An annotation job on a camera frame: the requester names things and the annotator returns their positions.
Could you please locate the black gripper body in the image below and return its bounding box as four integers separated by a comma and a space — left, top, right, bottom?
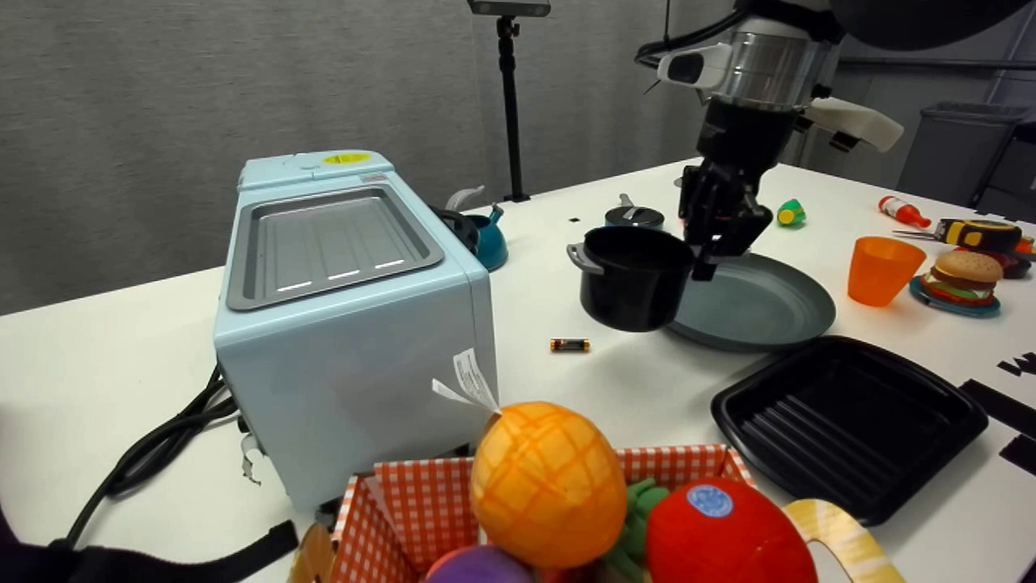
680, 96, 800, 213

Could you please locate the black pot with grey handle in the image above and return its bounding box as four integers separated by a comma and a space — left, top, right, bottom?
564, 222, 701, 332

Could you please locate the grey round plate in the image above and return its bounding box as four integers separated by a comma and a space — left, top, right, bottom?
659, 249, 839, 354

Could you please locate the teal small plate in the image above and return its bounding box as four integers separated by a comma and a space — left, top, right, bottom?
908, 272, 1005, 320

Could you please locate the orange plastic cup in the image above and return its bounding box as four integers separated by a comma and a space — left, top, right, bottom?
844, 232, 929, 310

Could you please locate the red and white toy bottle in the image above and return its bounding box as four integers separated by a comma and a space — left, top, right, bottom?
875, 194, 933, 230

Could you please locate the teal toy kettle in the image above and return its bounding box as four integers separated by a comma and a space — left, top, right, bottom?
438, 183, 513, 272

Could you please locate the grey cabinet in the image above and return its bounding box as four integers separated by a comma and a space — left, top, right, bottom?
902, 101, 1036, 222

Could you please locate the toy burger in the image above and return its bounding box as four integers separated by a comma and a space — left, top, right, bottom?
920, 249, 1007, 306

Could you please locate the black ribbed grill tray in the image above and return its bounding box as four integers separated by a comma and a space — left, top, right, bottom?
708, 332, 991, 527

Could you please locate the green plush leaf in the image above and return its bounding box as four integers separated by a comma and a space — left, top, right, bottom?
609, 476, 673, 577

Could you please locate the orange plush pineapple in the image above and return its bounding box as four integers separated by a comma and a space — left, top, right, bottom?
432, 346, 632, 573

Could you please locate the red plush fruit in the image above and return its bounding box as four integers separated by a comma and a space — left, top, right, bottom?
644, 476, 819, 583

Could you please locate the light blue toaster oven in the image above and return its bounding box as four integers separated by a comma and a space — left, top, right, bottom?
210, 145, 502, 515

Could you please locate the purple plush fruit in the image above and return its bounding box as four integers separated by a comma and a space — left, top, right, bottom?
422, 541, 534, 583

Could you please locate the red checkered cardboard box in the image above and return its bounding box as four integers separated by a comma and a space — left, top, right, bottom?
288, 441, 757, 583

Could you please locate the black bag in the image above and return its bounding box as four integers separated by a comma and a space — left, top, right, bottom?
0, 505, 303, 583

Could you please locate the black camera tripod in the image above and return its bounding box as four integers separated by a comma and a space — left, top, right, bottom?
466, 0, 555, 205

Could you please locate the black toaster power cable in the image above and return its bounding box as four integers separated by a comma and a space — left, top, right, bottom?
61, 366, 243, 546

